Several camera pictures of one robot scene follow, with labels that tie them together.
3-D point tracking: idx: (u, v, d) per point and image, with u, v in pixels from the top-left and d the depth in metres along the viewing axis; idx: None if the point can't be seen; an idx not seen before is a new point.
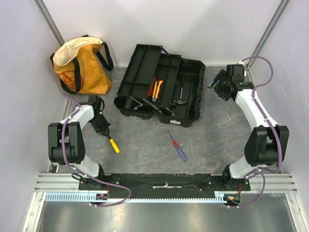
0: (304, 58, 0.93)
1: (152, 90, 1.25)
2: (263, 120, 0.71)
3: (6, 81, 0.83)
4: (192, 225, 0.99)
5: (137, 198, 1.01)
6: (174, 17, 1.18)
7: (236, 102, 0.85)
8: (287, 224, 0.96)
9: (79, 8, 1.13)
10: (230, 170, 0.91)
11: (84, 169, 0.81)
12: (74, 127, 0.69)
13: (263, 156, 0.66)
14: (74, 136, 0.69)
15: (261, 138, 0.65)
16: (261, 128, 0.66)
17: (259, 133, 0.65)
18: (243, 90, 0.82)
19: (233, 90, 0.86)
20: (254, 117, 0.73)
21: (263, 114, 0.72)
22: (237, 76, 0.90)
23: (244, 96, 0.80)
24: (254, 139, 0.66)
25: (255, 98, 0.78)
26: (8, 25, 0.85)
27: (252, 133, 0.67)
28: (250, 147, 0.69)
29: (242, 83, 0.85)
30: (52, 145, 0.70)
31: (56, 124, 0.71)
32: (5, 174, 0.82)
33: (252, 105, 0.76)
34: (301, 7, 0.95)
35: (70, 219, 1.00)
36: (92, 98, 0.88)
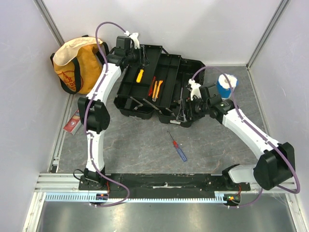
0: (304, 58, 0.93)
1: (152, 90, 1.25)
2: (264, 142, 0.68)
3: (6, 81, 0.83)
4: (192, 225, 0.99)
5: (137, 198, 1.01)
6: (174, 17, 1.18)
7: (224, 125, 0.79)
8: (287, 224, 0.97)
9: (80, 8, 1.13)
10: (230, 175, 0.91)
11: (94, 149, 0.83)
12: (98, 107, 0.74)
13: (278, 180, 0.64)
14: (98, 113, 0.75)
15: (272, 164, 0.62)
16: (268, 154, 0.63)
17: (267, 161, 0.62)
18: (228, 113, 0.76)
19: (217, 113, 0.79)
20: (254, 141, 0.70)
21: (262, 136, 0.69)
22: (214, 98, 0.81)
23: (232, 120, 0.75)
24: (265, 167, 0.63)
25: (244, 119, 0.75)
26: (7, 24, 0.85)
27: (259, 161, 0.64)
28: (262, 175, 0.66)
29: (223, 104, 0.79)
30: (81, 114, 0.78)
31: (84, 99, 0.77)
32: (5, 174, 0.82)
33: (245, 128, 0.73)
34: (301, 7, 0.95)
35: (70, 219, 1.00)
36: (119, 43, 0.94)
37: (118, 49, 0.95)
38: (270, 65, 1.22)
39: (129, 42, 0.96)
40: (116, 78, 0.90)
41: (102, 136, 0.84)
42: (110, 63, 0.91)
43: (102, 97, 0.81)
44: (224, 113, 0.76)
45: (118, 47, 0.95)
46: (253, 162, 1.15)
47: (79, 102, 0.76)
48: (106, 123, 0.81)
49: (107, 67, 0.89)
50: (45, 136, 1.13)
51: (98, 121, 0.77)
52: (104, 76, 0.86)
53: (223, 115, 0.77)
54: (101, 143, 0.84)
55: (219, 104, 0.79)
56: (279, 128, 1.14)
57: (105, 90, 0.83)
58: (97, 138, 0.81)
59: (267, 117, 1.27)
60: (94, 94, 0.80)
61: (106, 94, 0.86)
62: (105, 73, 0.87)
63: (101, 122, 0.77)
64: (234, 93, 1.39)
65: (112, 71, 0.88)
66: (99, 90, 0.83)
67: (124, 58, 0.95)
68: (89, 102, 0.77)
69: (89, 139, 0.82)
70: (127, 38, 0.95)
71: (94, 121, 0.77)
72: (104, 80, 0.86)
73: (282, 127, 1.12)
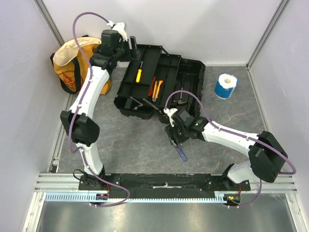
0: (304, 58, 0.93)
1: (152, 90, 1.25)
2: (246, 140, 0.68)
3: (6, 81, 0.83)
4: (192, 225, 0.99)
5: (137, 198, 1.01)
6: (174, 17, 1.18)
7: (208, 141, 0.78)
8: (287, 224, 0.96)
9: (79, 8, 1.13)
10: (229, 177, 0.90)
11: (89, 158, 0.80)
12: (83, 123, 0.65)
13: (275, 167, 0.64)
14: (84, 128, 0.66)
15: (263, 157, 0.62)
16: (254, 149, 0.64)
17: (257, 155, 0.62)
18: (204, 128, 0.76)
19: (196, 134, 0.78)
20: (237, 143, 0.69)
21: (241, 135, 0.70)
22: (187, 121, 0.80)
23: (210, 133, 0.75)
24: (259, 162, 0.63)
25: (220, 127, 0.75)
26: (7, 24, 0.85)
27: (250, 158, 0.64)
28: (260, 170, 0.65)
29: (198, 123, 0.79)
30: (65, 128, 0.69)
31: (67, 113, 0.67)
32: (5, 174, 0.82)
33: (225, 135, 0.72)
34: (301, 7, 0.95)
35: (70, 219, 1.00)
36: (105, 40, 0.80)
37: (103, 47, 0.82)
38: (270, 65, 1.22)
39: (117, 38, 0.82)
40: (102, 85, 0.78)
41: (93, 145, 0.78)
42: (95, 65, 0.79)
43: (87, 110, 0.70)
44: (201, 130, 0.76)
45: (103, 44, 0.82)
46: None
47: (62, 117, 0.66)
48: (95, 134, 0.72)
49: (92, 72, 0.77)
50: (45, 136, 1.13)
51: (85, 136, 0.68)
52: (88, 84, 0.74)
53: (202, 133, 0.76)
54: (93, 151, 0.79)
55: (194, 123, 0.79)
56: (279, 129, 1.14)
57: (90, 100, 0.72)
58: (89, 150, 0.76)
59: (267, 117, 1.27)
60: (77, 107, 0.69)
61: (93, 104, 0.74)
62: (90, 79, 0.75)
63: (89, 136, 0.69)
64: (234, 93, 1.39)
65: (98, 77, 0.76)
66: (83, 101, 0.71)
67: (112, 58, 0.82)
68: (73, 115, 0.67)
69: (81, 151, 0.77)
70: (114, 34, 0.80)
71: (81, 136, 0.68)
72: (88, 89, 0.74)
73: (282, 127, 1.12)
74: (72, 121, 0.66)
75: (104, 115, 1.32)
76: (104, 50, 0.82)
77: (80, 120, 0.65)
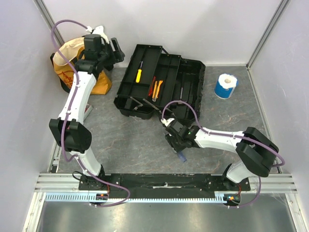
0: (304, 58, 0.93)
1: (152, 90, 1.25)
2: (232, 138, 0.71)
3: (6, 81, 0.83)
4: (192, 225, 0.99)
5: (137, 198, 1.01)
6: (174, 18, 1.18)
7: (203, 147, 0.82)
8: (287, 224, 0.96)
9: (79, 8, 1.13)
10: (229, 177, 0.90)
11: (85, 163, 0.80)
12: (74, 128, 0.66)
13: (267, 162, 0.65)
14: (75, 135, 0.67)
15: (251, 152, 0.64)
16: (241, 145, 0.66)
17: (245, 152, 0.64)
18: (196, 136, 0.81)
19: (191, 143, 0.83)
20: (225, 142, 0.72)
21: (228, 134, 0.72)
22: (180, 130, 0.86)
23: (201, 138, 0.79)
24: (248, 158, 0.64)
25: (210, 131, 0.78)
26: (7, 24, 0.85)
27: (240, 155, 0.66)
28: (253, 166, 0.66)
29: (190, 131, 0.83)
30: (57, 138, 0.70)
31: (57, 121, 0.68)
32: (5, 174, 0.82)
33: (214, 137, 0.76)
34: (301, 7, 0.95)
35: (70, 219, 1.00)
36: (89, 45, 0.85)
37: (87, 51, 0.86)
38: (270, 65, 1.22)
39: (99, 42, 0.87)
40: (89, 91, 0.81)
41: (89, 150, 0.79)
42: (81, 71, 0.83)
43: (77, 115, 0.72)
44: (193, 137, 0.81)
45: (87, 49, 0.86)
46: None
47: (52, 126, 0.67)
48: (87, 140, 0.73)
49: (78, 78, 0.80)
50: (45, 136, 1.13)
51: (77, 142, 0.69)
52: (75, 89, 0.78)
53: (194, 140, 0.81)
54: (90, 155, 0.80)
55: (187, 132, 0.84)
56: (279, 129, 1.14)
57: (79, 106, 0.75)
58: (84, 156, 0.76)
59: (267, 117, 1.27)
60: (67, 113, 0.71)
61: (82, 109, 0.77)
62: (77, 85, 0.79)
63: (81, 143, 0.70)
64: (234, 93, 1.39)
65: (84, 82, 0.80)
66: (72, 107, 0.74)
67: (97, 63, 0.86)
68: (63, 123, 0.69)
69: (77, 158, 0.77)
70: (95, 38, 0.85)
71: (73, 143, 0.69)
72: (77, 95, 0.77)
73: (282, 127, 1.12)
74: (63, 129, 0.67)
75: (104, 115, 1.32)
76: (88, 54, 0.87)
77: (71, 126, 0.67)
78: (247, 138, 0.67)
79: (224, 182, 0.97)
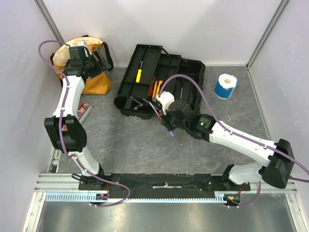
0: (304, 58, 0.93)
1: (152, 90, 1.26)
2: (264, 149, 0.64)
3: (6, 81, 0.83)
4: (192, 225, 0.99)
5: (136, 198, 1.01)
6: (174, 18, 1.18)
7: (213, 142, 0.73)
8: (287, 224, 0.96)
9: (79, 8, 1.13)
10: (231, 179, 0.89)
11: (84, 163, 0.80)
12: (71, 122, 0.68)
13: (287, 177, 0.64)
14: (72, 129, 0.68)
15: (282, 170, 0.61)
16: (275, 161, 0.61)
17: (277, 167, 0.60)
18: (214, 130, 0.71)
19: (201, 135, 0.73)
20: (253, 151, 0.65)
21: (258, 142, 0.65)
22: (189, 117, 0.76)
23: (221, 137, 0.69)
24: (277, 174, 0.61)
25: (232, 131, 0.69)
26: (7, 24, 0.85)
27: (269, 170, 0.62)
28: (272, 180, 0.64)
29: (203, 123, 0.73)
30: (53, 137, 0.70)
31: (51, 120, 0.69)
32: (5, 173, 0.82)
33: (238, 140, 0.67)
34: (301, 7, 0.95)
35: (70, 219, 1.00)
36: (75, 55, 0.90)
37: (73, 60, 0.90)
38: (270, 65, 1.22)
39: (84, 51, 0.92)
40: (79, 90, 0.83)
41: (86, 150, 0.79)
42: (70, 75, 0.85)
43: (71, 110, 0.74)
44: (208, 131, 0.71)
45: (73, 58, 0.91)
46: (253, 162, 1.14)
47: (48, 124, 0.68)
48: (83, 138, 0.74)
49: (68, 81, 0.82)
50: (45, 136, 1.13)
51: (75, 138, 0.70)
52: (66, 90, 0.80)
53: (209, 134, 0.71)
54: (87, 154, 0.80)
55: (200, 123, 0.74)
56: (279, 129, 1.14)
57: (72, 102, 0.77)
58: (82, 155, 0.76)
59: (267, 117, 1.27)
60: (61, 109, 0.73)
61: (76, 107, 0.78)
62: (67, 86, 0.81)
63: (78, 138, 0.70)
64: (234, 93, 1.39)
65: (74, 83, 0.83)
66: (65, 104, 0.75)
67: (84, 68, 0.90)
68: (59, 120, 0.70)
69: (75, 158, 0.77)
70: (80, 48, 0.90)
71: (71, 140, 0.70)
72: (69, 94, 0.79)
73: (282, 127, 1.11)
74: (59, 124, 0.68)
75: (104, 116, 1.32)
76: (75, 63, 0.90)
77: (67, 121, 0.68)
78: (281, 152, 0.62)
79: (224, 182, 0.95)
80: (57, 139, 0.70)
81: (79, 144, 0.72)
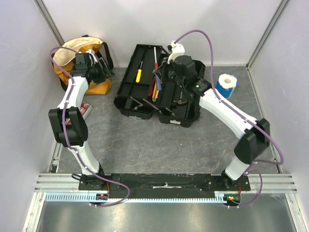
0: (304, 58, 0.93)
1: (152, 90, 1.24)
2: (244, 122, 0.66)
3: (6, 81, 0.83)
4: (192, 225, 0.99)
5: (136, 198, 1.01)
6: (174, 18, 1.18)
7: (202, 107, 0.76)
8: (287, 224, 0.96)
9: (79, 8, 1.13)
10: (228, 174, 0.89)
11: (84, 159, 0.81)
12: (74, 112, 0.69)
13: (257, 153, 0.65)
14: (75, 121, 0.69)
15: (253, 142, 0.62)
16: (249, 133, 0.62)
17: (250, 140, 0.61)
18: (205, 94, 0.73)
19: (193, 95, 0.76)
20: (233, 122, 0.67)
21: (241, 115, 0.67)
22: (190, 77, 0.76)
23: (209, 101, 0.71)
24: (247, 146, 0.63)
25: (221, 100, 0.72)
26: (7, 24, 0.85)
27: (241, 140, 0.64)
28: (243, 152, 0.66)
29: (199, 85, 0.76)
30: (55, 129, 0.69)
31: (55, 110, 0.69)
32: (5, 173, 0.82)
33: (224, 109, 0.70)
34: (301, 8, 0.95)
35: (70, 219, 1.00)
36: (80, 60, 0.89)
37: (78, 65, 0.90)
38: (271, 65, 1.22)
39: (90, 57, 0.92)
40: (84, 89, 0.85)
41: (86, 145, 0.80)
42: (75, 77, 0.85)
43: (75, 105, 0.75)
44: (201, 95, 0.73)
45: (78, 63, 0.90)
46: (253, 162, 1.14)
47: (52, 114, 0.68)
48: (85, 132, 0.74)
49: (74, 80, 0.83)
50: (45, 136, 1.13)
51: (77, 130, 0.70)
52: (71, 87, 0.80)
53: (200, 97, 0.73)
54: (88, 150, 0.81)
55: (196, 85, 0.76)
56: (279, 129, 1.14)
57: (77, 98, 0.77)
58: (83, 150, 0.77)
59: (267, 117, 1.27)
60: (65, 102, 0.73)
61: (78, 103, 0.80)
62: (73, 84, 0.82)
63: (80, 131, 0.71)
64: (234, 93, 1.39)
65: (79, 82, 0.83)
66: (70, 98, 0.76)
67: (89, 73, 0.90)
68: (63, 111, 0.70)
69: (75, 153, 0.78)
70: (87, 53, 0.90)
71: (73, 133, 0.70)
72: (73, 91, 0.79)
73: (282, 127, 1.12)
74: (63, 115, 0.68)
75: (104, 115, 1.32)
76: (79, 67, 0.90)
77: (69, 112, 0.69)
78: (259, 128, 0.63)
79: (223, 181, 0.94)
80: (59, 131, 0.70)
81: (81, 137, 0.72)
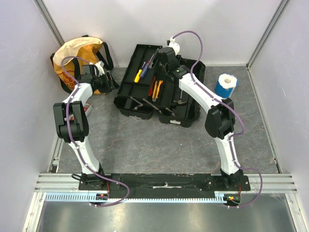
0: (304, 58, 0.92)
1: (152, 90, 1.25)
2: (211, 100, 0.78)
3: (6, 81, 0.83)
4: (192, 226, 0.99)
5: (136, 198, 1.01)
6: (174, 18, 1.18)
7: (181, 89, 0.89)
8: (287, 224, 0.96)
9: (79, 8, 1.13)
10: (223, 170, 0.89)
11: (85, 156, 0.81)
12: (77, 106, 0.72)
13: (222, 128, 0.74)
14: (78, 114, 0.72)
15: (217, 116, 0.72)
16: (214, 109, 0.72)
17: (214, 114, 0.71)
18: (183, 78, 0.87)
19: (174, 79, 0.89)
20: (203, 100, 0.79)
21: (209, 94, 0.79)
22: (171, 63, 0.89)
23: (186, 83, 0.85)
24: (212, 120, 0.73)
25: (196, 82, 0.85)
26: (7, 24, 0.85)
27: (207, 114, 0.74)
28: (211, 128, 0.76)
29: (179, 69, 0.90)
30: (58, 122, 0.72)
31: (60, 104, 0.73)
32: (5, 173, 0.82)
33: (197, 90, 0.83)
34: (301, 7, 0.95)
35: (70, 219, 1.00)
36: (86, 70, 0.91)
37: (84, 74, 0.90)
38: (271, 65, 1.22)
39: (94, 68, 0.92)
40: (90, 92, 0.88)
41: (87, 141, 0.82)
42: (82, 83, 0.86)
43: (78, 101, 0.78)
44: (179, 78, 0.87)
45: (84, 73, 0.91)
46: (253, 162, 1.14)
47: (56, 107, 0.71)
48: (87, 128, 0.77)
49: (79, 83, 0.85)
50: (45, 136, 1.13)
51: (79, 124, 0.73)
52: (77, 89, 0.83)
53: (178, 80, 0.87)
54: (88, 147, 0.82)
55: (175, 69, 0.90)
56: (279, 129, 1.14)
57: (81, 96, 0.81)
58: (84, 146, 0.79)
59: (267, 117, 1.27)
60: (70, 98, 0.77)
61: (83, 103, 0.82)
62: (78, 86, 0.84)
63: (83, 125, 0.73)
64: (234, 93, 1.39)
65: (85, 86, 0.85)
66: (76, 95, 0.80)
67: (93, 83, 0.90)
68: (66, 106, 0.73)
69: (76, 149, 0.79)
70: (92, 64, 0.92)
71: (76, 127, 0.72)
72: (77, 91, 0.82)
73: (282, 128, 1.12)
74: (67, 108, 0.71)
75: (104, 115, 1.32)
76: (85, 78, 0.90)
77: (73, 106, 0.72)
78: (223, 105, 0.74)
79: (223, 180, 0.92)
80: (62, 124, 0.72)
81: (83, 132, 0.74)
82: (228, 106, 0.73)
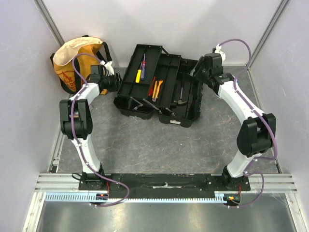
0: (304, 58, 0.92)
1: (152, 90, 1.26)
2: (250, 111, 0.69)
3: (6, 81, 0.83)
4: (192, 225, 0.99)
5: (136, 198, 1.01)
6: (174, 18, 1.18)
7: (220, 96, 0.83)
8: (287, 224, 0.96)
9: (79, 8, 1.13)
10: (229, 170, 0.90)
11: (86, 153, 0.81)
12: (82, 104, 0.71)
13: (256, 146, 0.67)
14: (83, 112, 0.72)
15: (251, 130, 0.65)
16: (251, 121, 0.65)
17: (248, 126, 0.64)
18: (224, 83, 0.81)
19: (215, 84, 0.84)
20: (241, 109, 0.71)
21: (249, 106, 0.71)
22: (215, 68, 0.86)
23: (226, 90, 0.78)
24: (246, 133, 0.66)
25: (237, 90, 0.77)
26: (7, 24, 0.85)
27: (243, 126, 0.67)
28: (243, 141, 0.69)
29: (222, 76, 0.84)
30: (63, 118, 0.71)
31: (66, 101, 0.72)
32: (5, 174, 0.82)
33: (237, 98, 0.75)
34: (301, 8, 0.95)
35: (70, 219, 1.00)
36: (94, 70, 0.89)
37: (93, 74, 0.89)
38: (270, 65, 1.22)
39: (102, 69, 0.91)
40: (96, 92, 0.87)
41: (90, 139, 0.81)
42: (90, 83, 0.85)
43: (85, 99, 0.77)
44: (220, 83, 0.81)
45: (92, 73, 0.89)
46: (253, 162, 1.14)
47: (63, 103, 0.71)
48: (91, 126, 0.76)
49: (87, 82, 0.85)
50: (45, 136, 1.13)
51: (84, 123, 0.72)
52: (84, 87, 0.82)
53: (218, 85, 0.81)
54: (90, 144, 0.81)
55: (219, 76, 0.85)
56: (280, 129, 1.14)
57: (88, 94, 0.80)
58: (86, 143, 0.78)
59: None
60: (77, 95, 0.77)
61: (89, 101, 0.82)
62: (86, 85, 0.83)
63: (87, 123, 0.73)
64: None
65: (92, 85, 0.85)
66: (82, 93, 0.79)
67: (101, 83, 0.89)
68: (72, 103, 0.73)
69: (78, 146, 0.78)
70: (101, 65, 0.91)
71: (80, 124, 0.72)
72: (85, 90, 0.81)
73: (282, 128, 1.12)
74: (73, 105, 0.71)
75: (104, 115, 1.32)
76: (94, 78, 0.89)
77: (79, 104, 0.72)
78: (261, 119, 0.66)
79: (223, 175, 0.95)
80: (67, 120, 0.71)
81: (87, 130, 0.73)
82: (267, 123, 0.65)
